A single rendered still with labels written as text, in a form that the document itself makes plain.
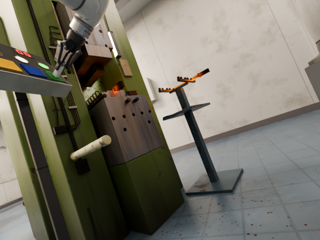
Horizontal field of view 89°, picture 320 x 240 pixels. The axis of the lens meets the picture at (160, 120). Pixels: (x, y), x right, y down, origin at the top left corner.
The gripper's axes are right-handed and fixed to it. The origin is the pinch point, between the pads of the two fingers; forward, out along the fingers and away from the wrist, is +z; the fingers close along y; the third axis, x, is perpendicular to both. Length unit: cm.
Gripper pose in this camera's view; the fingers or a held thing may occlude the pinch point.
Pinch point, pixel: (58, 70)
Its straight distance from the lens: 97.1
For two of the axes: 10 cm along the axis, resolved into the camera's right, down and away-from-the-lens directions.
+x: -7.5, -6.3, 2.2
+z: -5.9, 7.8, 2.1
